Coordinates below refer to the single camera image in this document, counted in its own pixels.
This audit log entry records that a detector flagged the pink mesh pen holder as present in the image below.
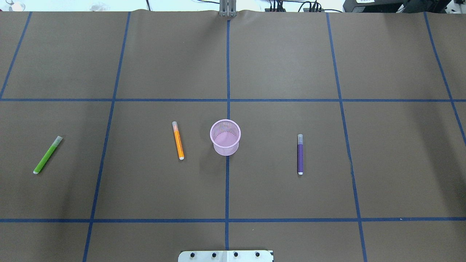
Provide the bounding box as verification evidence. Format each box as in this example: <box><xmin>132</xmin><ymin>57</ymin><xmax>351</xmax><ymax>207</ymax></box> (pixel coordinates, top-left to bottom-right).
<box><xmin>209</xmin><ymin>119</ymin><xmax>241</xmax><ymax>156</ymax></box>

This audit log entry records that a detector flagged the aluminium frame post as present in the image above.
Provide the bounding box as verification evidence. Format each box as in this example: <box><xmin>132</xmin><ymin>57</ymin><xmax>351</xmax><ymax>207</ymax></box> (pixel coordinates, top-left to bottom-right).
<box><xmin>219</xmin><ymin>0</ymin><xmax>237</xmax><ymax>17</ymax></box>

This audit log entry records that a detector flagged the green marker pen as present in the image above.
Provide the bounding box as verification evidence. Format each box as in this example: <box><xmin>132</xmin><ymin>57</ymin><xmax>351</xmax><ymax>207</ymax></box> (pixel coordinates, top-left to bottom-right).
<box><xmin>33</xmin><ymin>136</ymin><xmax>63</xmax><ymax>174</ymax></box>

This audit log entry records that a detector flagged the orange marker pen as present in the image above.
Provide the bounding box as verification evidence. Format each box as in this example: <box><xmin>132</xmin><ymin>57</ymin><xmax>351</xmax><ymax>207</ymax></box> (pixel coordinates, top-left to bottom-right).
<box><xmin>172</xmin><ymin>121</ymin><xmax>185</xmax><ymax>160</ymax></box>

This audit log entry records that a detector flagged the purple marker pen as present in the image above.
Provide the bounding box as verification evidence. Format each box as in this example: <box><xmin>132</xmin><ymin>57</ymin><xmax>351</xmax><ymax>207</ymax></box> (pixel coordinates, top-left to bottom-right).
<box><xmin>297</xmin><ymin>134</ymin><xmax>304</xmax><ymax>176</ymax></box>

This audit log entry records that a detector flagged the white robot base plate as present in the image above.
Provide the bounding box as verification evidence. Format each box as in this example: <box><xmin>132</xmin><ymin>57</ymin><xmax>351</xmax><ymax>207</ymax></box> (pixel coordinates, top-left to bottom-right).
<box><xmin>178</xmin><ymin>250</ymin><xmax>274</xmax><ymax>262</ymax></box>

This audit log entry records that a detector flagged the black computer box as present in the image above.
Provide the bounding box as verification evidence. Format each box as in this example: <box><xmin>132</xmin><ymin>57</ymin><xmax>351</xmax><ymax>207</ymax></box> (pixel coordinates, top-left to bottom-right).
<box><xmin>343</xmin><ymin>0</ymin><xmax>451</xmax><ymax>13</ymax></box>

